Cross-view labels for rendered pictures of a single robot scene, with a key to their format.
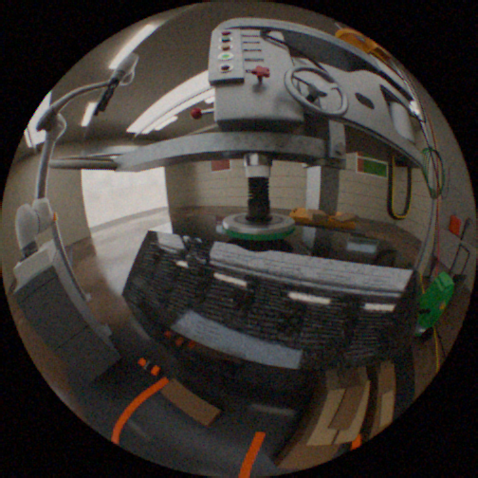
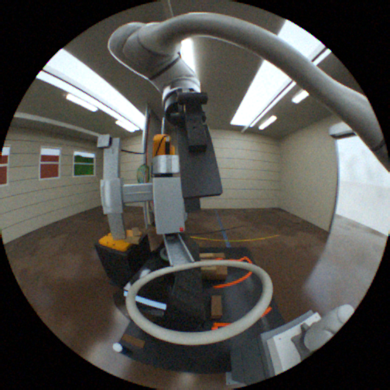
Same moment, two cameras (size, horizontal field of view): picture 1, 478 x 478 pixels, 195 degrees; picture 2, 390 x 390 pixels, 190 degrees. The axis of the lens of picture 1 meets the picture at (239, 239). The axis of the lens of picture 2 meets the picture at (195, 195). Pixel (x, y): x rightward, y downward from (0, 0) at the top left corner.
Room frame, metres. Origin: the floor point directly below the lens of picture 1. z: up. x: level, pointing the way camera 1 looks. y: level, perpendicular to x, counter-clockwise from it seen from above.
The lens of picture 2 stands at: (0.55, 0.84, 1.54)
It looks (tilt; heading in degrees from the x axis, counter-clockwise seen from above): 9 degrees down; 247
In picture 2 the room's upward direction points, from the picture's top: straight up
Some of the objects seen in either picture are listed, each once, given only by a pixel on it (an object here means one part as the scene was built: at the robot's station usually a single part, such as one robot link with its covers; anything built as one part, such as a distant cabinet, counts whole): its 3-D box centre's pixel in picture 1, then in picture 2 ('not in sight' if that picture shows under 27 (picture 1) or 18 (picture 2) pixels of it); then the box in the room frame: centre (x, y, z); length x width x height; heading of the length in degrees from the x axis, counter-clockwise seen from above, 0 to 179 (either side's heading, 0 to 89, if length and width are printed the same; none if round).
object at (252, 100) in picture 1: (279, 84); (166, 203); (0.40, -0.14, 1.32); 0.36 x 0.22 x 0.45; 87
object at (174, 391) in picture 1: (191, 402); (216, 306); (0.04, 0.27, 0.07); 0.30 x 0.12 x 0.12; 60
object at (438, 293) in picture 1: (439, 292); not in sight; (0.02, -1.63, 0.43); 0.35 x 0.35 x 0.87; 48
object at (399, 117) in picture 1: (395, 126); not in sight; (0.37, -0.72, 1.34); 0.19 x 0.19 x 0.20
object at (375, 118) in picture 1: (361, 110); not in sight; (0.37, -0.45, 1.30); 0.74 x 0.23 x 0.49; 87
